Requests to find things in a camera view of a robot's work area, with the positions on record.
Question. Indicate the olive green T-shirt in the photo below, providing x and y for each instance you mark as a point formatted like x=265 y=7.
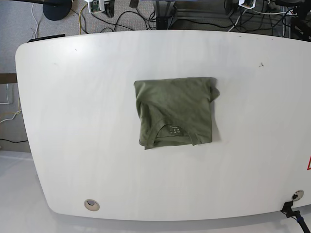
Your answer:
x=175 y=112

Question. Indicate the black round stand base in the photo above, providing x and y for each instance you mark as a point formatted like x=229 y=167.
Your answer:
x=55 y=10

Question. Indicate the left table grommet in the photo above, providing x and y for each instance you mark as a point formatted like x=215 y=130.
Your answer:
x=91 y=205

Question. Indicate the table grommet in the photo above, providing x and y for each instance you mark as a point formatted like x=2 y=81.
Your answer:
x=91 y=205
x=298 y=195

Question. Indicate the right table grommet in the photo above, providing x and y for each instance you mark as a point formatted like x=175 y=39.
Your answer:
x=298 y=195

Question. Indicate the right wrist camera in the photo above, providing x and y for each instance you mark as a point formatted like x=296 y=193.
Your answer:
x=95 y=6

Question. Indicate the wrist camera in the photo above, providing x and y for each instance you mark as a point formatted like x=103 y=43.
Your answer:
x=247 y=4
x=95 y=6

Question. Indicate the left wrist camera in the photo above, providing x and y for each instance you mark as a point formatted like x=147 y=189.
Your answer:
x=247 y=4

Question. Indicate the black clamp with cable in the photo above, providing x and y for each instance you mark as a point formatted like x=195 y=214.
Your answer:
x=289 y=213

